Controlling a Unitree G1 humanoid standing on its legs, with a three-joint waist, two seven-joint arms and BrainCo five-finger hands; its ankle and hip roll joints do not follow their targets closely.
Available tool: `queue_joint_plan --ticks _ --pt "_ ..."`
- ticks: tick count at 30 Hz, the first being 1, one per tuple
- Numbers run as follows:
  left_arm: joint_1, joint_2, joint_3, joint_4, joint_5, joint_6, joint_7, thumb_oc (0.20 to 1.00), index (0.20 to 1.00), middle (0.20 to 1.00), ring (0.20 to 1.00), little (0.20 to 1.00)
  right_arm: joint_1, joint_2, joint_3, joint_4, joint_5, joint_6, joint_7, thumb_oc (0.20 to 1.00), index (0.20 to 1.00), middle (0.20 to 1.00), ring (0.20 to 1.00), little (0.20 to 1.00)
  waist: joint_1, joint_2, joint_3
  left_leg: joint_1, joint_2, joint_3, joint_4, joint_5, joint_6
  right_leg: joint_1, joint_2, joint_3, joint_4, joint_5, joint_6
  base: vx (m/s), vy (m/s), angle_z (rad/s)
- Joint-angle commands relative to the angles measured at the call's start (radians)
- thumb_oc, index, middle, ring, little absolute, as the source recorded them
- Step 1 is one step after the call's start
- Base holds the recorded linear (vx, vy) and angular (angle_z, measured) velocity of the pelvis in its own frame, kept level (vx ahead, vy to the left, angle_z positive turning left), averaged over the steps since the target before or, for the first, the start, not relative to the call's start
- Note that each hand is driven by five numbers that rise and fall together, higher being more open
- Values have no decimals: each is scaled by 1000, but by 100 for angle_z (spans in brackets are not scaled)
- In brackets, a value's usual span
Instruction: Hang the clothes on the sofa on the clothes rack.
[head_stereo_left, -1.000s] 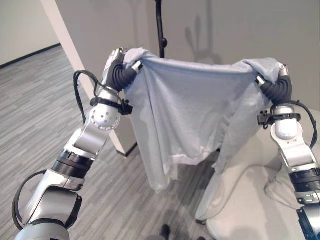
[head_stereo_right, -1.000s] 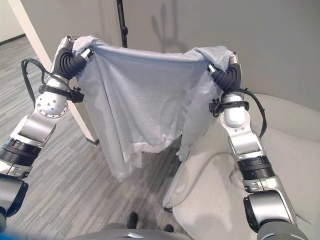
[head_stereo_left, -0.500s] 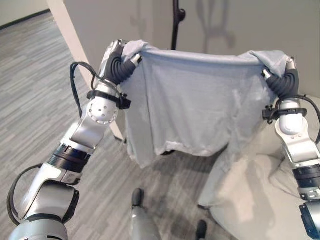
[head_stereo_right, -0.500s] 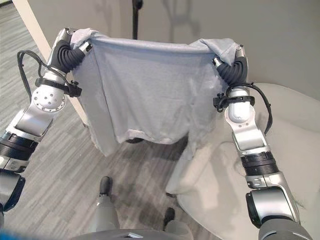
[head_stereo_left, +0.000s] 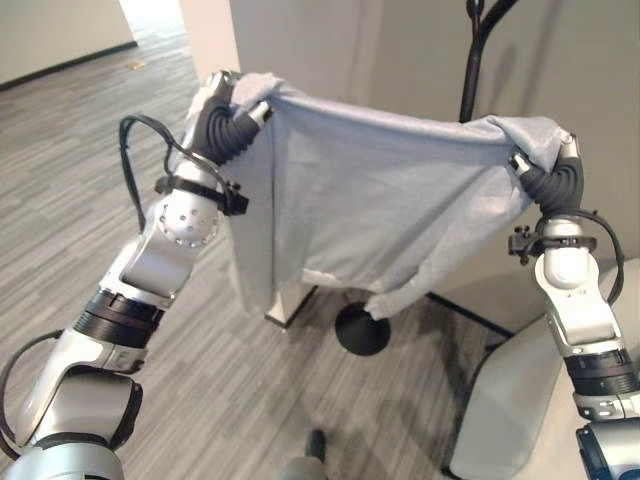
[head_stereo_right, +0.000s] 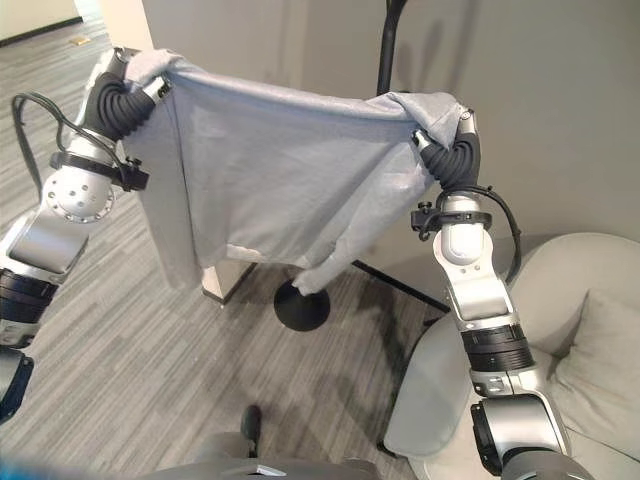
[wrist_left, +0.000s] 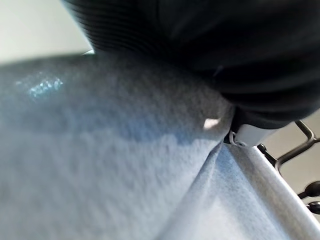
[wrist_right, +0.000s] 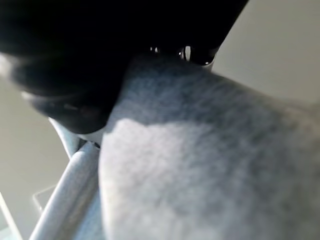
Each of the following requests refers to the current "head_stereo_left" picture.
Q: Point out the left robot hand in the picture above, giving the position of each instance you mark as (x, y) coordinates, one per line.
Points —
(227, 131)

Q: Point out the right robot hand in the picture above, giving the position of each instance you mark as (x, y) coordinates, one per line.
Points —
(559, 186)

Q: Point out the light grey garment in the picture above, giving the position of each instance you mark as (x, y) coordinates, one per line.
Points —
(360, 200)

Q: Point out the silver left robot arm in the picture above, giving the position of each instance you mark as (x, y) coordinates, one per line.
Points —
(117, 320)

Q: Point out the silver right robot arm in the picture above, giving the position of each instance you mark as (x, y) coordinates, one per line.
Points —
(582, 320)

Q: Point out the black clothes rack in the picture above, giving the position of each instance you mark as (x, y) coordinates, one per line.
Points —
(472, 75)

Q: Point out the brass floor outlet plate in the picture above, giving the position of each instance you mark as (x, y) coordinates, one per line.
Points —
(135, 64)

